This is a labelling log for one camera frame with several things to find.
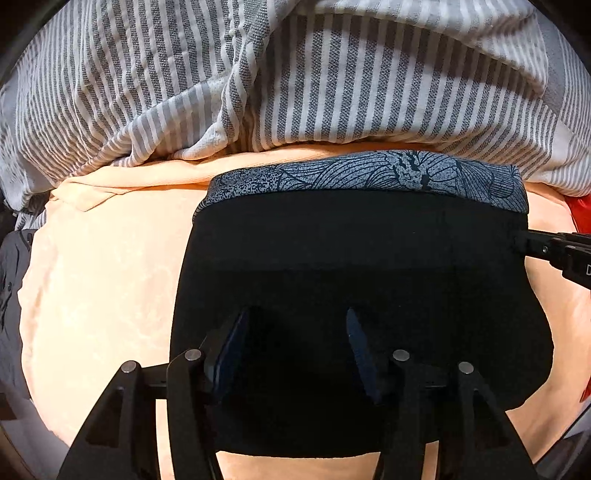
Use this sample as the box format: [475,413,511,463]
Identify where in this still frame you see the red item at bed edge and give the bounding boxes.
[565,195,591,234]

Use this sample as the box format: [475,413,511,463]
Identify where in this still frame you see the black pants with patterned waistband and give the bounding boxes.
[170,151,554,458]

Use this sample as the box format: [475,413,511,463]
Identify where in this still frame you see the peach orange bed sheet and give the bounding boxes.
[18,142,590,479]

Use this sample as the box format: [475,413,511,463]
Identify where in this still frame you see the dark grey garment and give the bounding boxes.
[1,229,36,399]

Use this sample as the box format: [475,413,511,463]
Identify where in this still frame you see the grey white striped duvet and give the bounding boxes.
[1,1,590,215]

